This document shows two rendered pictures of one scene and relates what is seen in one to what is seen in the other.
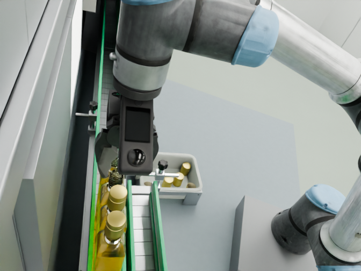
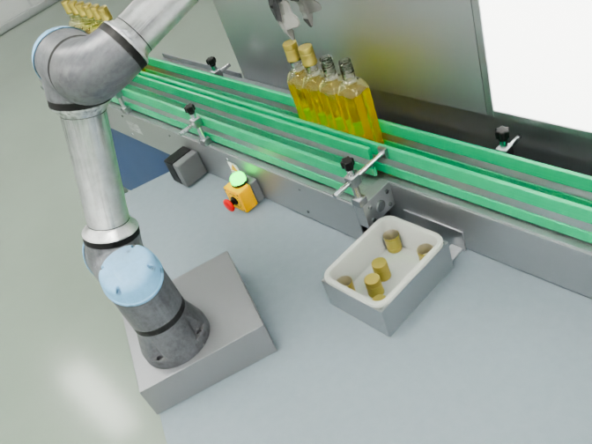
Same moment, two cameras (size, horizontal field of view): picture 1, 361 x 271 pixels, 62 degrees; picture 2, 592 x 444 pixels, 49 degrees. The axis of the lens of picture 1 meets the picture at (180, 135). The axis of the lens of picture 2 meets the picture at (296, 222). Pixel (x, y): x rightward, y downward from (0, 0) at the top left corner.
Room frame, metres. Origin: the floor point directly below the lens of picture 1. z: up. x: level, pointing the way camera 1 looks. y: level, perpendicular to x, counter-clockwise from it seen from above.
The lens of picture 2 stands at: (1.69, -0.28, 1.80)
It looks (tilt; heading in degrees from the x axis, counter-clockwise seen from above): 39 degrees down; 172
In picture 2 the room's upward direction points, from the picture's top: 23 degrees counter-clockwise
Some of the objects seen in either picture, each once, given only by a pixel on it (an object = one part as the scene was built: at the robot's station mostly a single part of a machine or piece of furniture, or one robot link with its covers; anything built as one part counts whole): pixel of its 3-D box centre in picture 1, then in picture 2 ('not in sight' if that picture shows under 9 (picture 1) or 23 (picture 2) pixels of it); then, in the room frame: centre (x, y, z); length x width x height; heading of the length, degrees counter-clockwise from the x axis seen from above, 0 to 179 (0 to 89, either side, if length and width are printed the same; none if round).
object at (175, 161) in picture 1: (167, 177); (387, 270); (0.73, -0.01, 0.80); 0.22 x 0.17 x 0.09; 112
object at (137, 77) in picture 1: (138, 65); not in sight; (0.36, 0.09, 1.43); 0.08 x 0.08 x 0.05
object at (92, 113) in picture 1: (86, 118); (510, 150); (0.74, 0.32, 0.94); 0.07 x 0.04 x 0.13; 112
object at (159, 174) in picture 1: (151, 176); (360, 175); (0.59, 0.04, 0.95); 0.17 x 0.03 x 0.12; 112
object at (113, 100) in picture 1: (131, 107); not in sight; (0.37, 0.09, 1.35); 0.09 x 0.08 x 0.12; 23
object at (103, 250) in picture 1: (107, 261); (310, 105); (0.29, 0.06, 0.99); 0.06 x 0.06 x 0.21; 23
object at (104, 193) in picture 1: (109, 214); (343, 114); (0.40, 0.10, 0.99); 0.06 x 0.06 x 0.21; 22
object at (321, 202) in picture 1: (320, 209); (138, 285); (0.64, -0.47, 1.00); 0.13 x 0.12 x 0.14; 13
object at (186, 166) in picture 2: not in sight; (185, 166); (-0.04, -0.29, 0.79); 0.08 x 0.08 x 0.08; 22
